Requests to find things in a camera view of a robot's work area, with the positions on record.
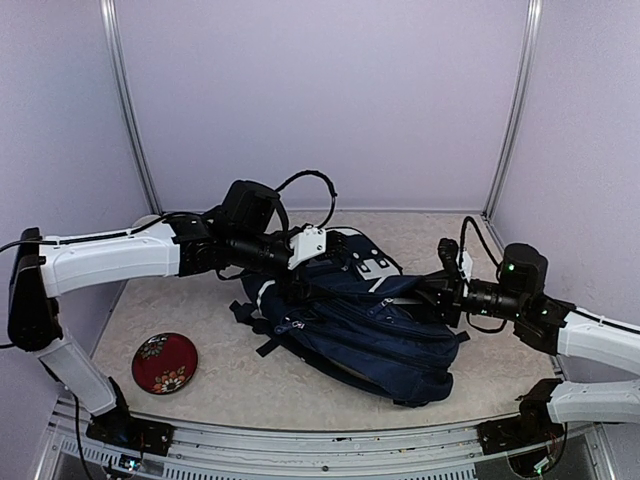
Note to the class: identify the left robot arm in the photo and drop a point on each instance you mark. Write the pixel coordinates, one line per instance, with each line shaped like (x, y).
(250, 229)

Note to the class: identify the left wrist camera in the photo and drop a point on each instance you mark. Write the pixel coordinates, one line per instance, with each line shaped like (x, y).
(318, 243)

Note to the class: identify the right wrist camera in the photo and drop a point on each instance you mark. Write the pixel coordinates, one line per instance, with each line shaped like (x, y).
(456, 261)

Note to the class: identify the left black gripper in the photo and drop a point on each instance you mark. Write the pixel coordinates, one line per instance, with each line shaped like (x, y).
(296, 292)

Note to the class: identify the aluminium frame post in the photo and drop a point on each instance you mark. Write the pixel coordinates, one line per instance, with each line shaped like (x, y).
(517, 107)
(108, 10)

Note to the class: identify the red floral plate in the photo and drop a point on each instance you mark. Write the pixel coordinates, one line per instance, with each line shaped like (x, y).
(165, 363)

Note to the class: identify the right aluminium frame post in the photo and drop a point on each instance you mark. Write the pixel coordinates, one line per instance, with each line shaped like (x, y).
(517, 107)

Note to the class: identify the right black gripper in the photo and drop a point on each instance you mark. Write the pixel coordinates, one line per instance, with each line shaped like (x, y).
(448, 295)

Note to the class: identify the left aluminium frame post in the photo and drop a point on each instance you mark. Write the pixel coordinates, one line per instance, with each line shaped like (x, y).
(108, 10)

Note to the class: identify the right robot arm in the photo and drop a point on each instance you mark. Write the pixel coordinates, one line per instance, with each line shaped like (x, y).
(550, 326)

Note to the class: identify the navy blue student backpack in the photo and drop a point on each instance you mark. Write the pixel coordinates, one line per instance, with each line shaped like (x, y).
(352, 331)

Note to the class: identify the white patterned ceramic cup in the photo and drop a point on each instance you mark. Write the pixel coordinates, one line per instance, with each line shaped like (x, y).
(144, 220)

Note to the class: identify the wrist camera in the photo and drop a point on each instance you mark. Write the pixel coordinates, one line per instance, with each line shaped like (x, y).
(318, 243)
(456, 261)

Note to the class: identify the front aluminium rail base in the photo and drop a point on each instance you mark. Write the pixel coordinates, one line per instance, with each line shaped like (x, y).
(208, 451)

